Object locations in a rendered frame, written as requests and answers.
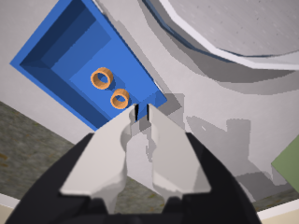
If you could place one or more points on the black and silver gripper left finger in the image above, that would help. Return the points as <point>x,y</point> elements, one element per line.
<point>95,167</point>

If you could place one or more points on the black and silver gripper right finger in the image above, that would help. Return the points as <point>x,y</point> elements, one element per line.
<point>182,166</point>

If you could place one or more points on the bronze bushing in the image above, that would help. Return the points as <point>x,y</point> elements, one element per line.
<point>99,84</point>
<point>115,102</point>

